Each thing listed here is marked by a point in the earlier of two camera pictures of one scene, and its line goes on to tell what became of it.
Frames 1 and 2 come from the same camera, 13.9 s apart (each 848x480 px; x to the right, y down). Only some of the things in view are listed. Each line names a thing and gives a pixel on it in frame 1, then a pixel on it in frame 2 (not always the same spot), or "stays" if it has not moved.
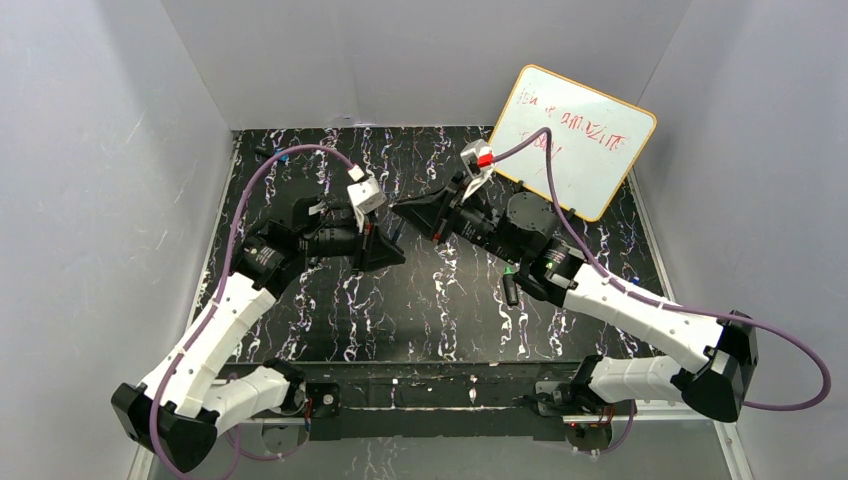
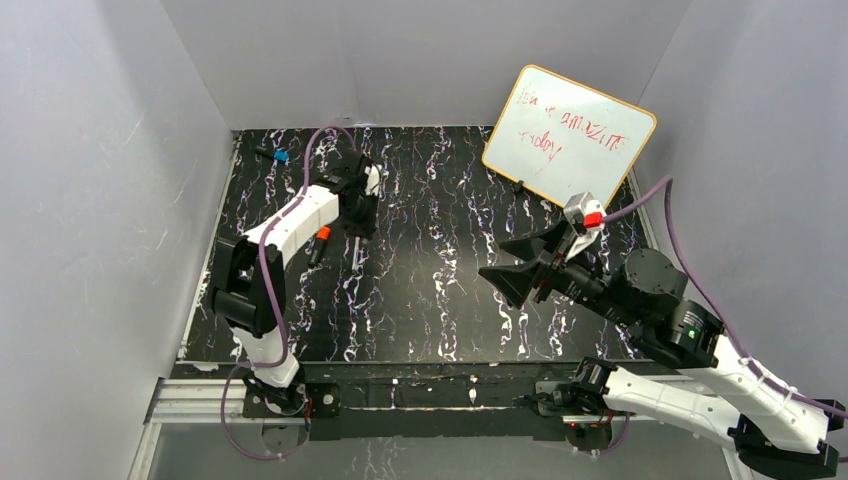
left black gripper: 362,243 to 361,221
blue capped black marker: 269,151 stays
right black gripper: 447,217 to 549,273
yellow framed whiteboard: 595,138 stays
